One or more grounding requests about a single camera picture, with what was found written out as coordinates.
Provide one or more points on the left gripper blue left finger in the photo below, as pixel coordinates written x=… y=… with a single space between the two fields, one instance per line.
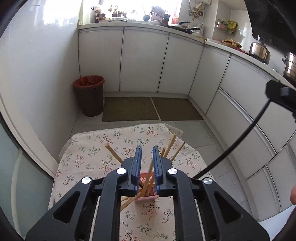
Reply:
x=135 y=171

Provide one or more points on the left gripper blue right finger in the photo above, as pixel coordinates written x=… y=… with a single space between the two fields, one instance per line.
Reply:
x=159 y=170

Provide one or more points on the white kitchen cabinets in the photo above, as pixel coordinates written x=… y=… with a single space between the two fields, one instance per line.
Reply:
x=226 y=86

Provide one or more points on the person's right hand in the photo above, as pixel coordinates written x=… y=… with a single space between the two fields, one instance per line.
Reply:
x=293 y=195

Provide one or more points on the steel stock pot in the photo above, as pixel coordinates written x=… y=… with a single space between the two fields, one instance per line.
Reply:
x=289 y=72

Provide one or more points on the pink perforated utensil basket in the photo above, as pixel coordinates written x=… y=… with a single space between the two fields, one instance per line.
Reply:
x=151 y=193

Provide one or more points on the steel kettle pot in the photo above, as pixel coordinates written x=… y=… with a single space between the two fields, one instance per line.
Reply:
x=259 y=51

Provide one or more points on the brown floor mat right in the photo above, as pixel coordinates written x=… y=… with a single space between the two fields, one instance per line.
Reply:
x=176 y=109

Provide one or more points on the brown floor mat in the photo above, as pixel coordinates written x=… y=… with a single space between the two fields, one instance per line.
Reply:
x=176 y=109
x=128 y=109

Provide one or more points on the brown floor mat left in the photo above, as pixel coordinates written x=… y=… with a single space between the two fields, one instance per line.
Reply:
x=128 y=109

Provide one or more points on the yellow snack bag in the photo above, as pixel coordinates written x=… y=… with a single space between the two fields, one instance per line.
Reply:
x=232 y=27

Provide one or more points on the red-rimmed dark waste bin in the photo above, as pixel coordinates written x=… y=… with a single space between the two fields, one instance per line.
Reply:
x=89 y=93

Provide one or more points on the black frying pan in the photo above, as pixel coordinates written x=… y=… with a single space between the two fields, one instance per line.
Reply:
x=184 y=27

